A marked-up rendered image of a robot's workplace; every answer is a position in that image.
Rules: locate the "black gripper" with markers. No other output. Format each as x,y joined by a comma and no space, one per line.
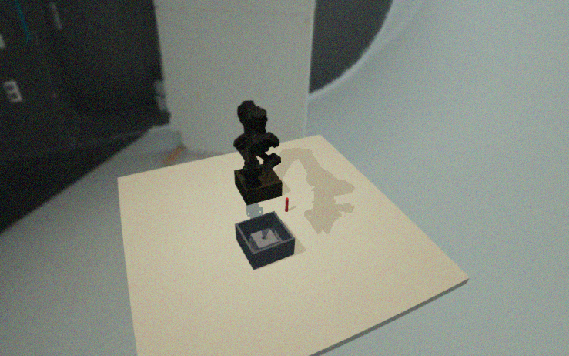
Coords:
246,145

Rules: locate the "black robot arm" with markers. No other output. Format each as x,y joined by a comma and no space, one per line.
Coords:
254,120

